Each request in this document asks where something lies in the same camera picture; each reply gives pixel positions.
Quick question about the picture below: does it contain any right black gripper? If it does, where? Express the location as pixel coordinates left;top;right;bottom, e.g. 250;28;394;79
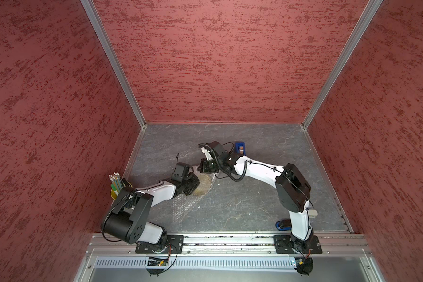
198;157;224;173

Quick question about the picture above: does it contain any yellow patterned dinner plate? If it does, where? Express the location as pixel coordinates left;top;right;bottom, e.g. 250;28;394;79
192;173;215;196

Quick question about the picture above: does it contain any clear bubble wrap sheet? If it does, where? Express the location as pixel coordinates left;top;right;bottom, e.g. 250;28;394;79
172;166;217;223

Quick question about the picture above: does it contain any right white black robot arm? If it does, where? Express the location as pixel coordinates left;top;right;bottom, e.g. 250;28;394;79
198;142;314;253

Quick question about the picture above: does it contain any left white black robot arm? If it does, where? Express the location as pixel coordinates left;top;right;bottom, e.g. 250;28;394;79
101;163;200;249

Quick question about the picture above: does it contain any blue tape dispenser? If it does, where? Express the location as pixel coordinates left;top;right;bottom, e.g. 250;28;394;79
235;142;246;156

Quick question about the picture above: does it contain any bundle of pencils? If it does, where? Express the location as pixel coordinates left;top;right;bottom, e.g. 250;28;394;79
109;173;123;194

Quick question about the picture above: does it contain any yellow pencil cup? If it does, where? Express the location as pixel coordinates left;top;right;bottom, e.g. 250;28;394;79
110;189;119;200

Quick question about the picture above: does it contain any blue black small device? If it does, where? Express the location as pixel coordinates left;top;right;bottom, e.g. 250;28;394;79
276;219;292;231

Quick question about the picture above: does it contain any white eraser block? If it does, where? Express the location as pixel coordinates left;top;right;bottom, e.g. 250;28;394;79
308;209;318;217

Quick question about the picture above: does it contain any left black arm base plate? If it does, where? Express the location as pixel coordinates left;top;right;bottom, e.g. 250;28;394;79
135;235;184;255

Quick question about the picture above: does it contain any aluminium mounting rail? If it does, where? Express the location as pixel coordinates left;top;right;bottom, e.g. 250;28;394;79
86;231;373;257

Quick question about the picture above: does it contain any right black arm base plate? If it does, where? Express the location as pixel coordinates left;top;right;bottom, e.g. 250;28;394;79
273;235;323;255

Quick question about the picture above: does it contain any left corner aluminium post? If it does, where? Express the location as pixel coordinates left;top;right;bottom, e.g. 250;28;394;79
81;0;147;130

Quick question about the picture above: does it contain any corner aluminium post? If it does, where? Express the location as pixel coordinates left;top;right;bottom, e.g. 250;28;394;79
81;0;147;130
302;0;383;131

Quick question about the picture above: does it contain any right corner aluminium post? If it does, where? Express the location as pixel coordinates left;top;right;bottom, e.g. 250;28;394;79
302;0;383;131

